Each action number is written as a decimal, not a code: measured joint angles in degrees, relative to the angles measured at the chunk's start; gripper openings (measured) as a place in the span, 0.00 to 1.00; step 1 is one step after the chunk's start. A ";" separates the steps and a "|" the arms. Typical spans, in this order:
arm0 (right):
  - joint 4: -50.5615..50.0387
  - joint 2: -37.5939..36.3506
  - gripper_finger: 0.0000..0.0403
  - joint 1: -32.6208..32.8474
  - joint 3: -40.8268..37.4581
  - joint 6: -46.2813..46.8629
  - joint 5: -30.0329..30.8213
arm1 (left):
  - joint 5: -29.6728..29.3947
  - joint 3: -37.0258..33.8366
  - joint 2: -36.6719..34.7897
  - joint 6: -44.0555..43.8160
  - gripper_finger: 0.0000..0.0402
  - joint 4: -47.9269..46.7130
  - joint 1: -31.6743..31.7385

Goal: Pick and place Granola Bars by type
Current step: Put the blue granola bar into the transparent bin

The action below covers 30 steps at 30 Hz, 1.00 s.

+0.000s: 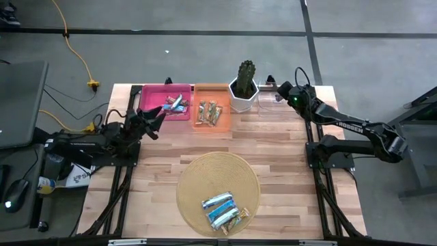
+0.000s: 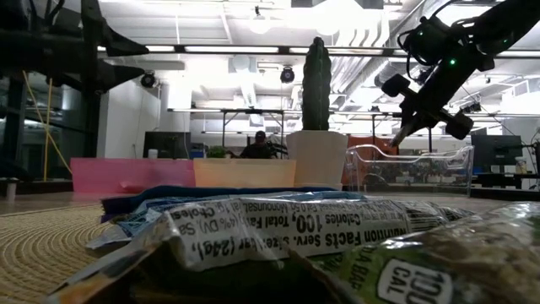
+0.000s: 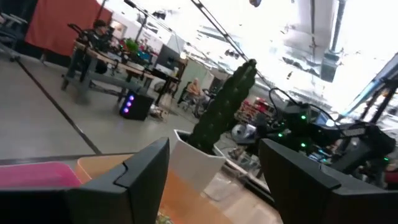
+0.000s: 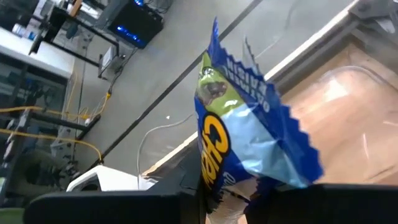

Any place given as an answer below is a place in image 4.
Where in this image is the black computer with blue lights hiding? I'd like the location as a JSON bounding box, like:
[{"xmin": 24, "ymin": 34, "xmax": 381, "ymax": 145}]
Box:
[{"xmin": 107, "ymin": 0, "xmax": 165, "ymax": 50}]

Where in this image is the yellow extension cable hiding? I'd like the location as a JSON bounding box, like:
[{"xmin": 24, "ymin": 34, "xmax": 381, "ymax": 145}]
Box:
[{"xmin": 0, "ymin": 71, "xmax": 113, "ymax": 164}]

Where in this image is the oatmeal raisin granola bar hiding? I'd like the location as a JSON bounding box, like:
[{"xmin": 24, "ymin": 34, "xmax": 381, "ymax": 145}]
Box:
[{"xmin": 194, "ymin": 17, "xmax": 324, "ymax": 224}]

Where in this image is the black equipment stand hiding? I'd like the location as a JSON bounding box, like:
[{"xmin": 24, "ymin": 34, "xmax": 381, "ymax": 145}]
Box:
[{"xmin": 0, "ymin": 108, "xmax": 102, "ymax": 206}]

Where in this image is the clear plastic bin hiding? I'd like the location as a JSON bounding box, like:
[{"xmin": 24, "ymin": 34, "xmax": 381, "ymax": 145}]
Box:
[{"xmin": 136, "ymin": 35, "xmax": 398, "ymax": 187}]

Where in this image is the white desk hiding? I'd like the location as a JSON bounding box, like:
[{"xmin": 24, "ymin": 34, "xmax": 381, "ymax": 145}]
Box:
[{"xmin": 0, "ymin": 26, "xmax": 75, "ymax": 78}]

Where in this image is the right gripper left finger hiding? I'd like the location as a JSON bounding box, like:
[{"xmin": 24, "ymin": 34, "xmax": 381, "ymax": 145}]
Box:
[{"xmin": 24, "ymin": 144, "xmax": 206, "ymax": 224}]

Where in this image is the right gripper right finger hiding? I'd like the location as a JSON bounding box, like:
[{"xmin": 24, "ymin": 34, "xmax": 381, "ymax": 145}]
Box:
[{"xmin": 245, "ymin": 184, "xmax": 398, "ymax": 224}]

